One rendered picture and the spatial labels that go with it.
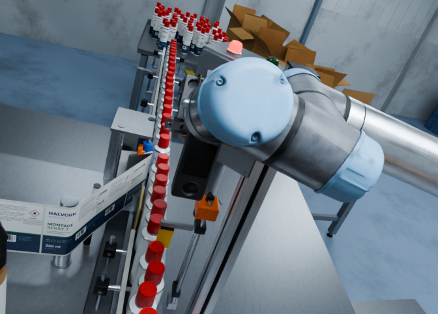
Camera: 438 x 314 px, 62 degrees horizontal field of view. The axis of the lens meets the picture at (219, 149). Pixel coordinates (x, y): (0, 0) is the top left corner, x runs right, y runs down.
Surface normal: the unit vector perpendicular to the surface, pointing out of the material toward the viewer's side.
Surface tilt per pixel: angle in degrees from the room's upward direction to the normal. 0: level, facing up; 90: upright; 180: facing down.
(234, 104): 60
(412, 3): 90
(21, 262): 0
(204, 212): 90
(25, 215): 90
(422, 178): 110
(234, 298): 0
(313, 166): 92
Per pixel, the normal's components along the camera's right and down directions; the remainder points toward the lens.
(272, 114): 0.23, 0.02
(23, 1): 0.26, 0.55
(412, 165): 0.00, 0.42
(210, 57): -0.48, 0.29
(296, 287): 0.29, -0.83
